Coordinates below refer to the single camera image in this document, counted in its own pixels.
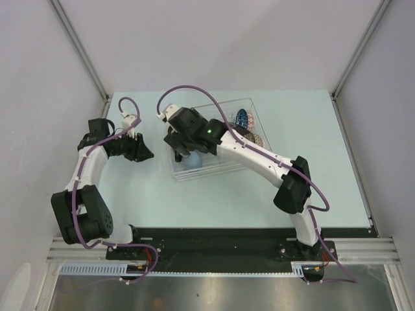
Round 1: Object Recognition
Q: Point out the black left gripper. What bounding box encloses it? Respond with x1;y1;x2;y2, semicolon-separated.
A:
110;129;154;163

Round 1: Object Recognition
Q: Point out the light blue cup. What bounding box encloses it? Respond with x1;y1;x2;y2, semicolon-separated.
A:
182;152;203;170

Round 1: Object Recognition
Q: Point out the blue triangle pattern bowl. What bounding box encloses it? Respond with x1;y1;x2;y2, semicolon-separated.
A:
235;109;255;131

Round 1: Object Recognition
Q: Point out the black skull mug red inside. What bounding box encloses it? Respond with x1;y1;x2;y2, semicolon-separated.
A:
167;126;183;163

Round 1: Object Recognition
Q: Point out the brown lattice pattern bowl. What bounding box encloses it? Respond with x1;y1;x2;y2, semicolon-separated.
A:
245;132;264;147

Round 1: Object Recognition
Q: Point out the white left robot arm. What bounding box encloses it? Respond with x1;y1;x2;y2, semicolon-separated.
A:
51;118;154;259

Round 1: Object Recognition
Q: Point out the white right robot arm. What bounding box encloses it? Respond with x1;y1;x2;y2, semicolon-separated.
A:
158;104;323;260

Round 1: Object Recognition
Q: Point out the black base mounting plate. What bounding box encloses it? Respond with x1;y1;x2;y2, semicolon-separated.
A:
64;226;380;264

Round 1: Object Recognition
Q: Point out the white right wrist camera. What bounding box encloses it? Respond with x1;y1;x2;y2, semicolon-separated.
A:
158;104;180;123

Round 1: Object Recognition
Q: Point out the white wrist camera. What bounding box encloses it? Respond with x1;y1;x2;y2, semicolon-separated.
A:
121;113;141;137
158;104;180;123

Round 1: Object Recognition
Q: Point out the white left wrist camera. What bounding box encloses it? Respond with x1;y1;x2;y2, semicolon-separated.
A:
121;113;141;137

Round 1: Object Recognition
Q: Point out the white wire dish rack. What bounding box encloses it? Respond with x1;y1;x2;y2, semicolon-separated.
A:
167;98;272;181

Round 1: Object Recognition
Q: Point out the aluminium frame rail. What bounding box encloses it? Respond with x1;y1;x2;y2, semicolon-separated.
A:
48;0;109;103

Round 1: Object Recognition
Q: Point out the white slotted cable duct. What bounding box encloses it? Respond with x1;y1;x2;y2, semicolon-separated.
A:
60;263;148;277

